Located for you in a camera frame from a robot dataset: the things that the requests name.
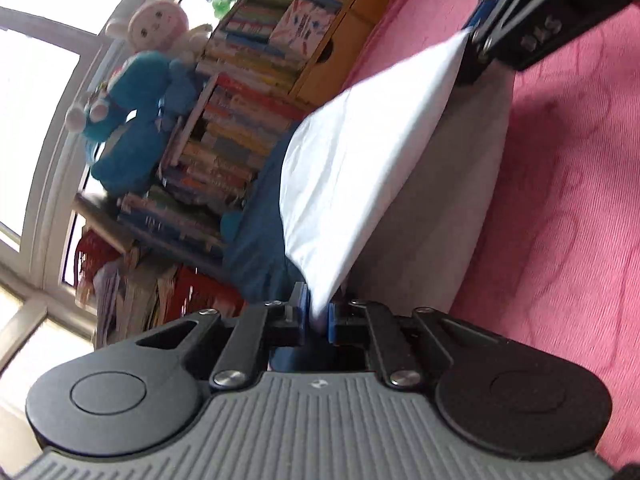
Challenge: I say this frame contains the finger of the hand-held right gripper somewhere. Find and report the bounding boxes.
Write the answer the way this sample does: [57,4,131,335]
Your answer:
[457,0,538,86]

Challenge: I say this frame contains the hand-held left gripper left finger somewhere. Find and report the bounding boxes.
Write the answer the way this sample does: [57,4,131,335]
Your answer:
[135,282,308,392]

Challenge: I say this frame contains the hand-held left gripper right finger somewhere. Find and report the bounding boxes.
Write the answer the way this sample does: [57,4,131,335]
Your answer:
[327,300,511,390]

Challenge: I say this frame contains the navy and white jacket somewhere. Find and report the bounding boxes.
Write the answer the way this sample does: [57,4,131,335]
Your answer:
[222,27,513,373]

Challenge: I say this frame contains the wooden drawer organizer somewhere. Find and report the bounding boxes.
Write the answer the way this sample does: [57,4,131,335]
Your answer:
[290,0,408,106]

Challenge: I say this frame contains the stack of papers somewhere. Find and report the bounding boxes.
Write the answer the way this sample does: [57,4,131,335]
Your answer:
[92,250,176,351]

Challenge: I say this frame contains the pencil print white box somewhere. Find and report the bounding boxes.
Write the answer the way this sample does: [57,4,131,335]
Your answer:
[270,0,338,61]

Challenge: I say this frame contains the row of colourful books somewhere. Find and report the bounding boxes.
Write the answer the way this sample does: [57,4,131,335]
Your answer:
[117,0,376,261]

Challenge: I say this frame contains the pink bed sheet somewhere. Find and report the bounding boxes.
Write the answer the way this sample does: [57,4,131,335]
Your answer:
[345,0,640,471]

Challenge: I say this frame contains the red paper bag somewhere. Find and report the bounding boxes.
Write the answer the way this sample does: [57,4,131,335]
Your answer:
[75,230,121,286]

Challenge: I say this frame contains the blue cat plush toy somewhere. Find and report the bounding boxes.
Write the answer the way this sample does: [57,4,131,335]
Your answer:
[65,50,206,196]

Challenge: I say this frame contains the pink rabbit plush toy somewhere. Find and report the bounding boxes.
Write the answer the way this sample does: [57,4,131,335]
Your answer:
[105,0,213,63]

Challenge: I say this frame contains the white window frame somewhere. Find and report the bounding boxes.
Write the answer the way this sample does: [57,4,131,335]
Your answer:
[0,0,221,361]

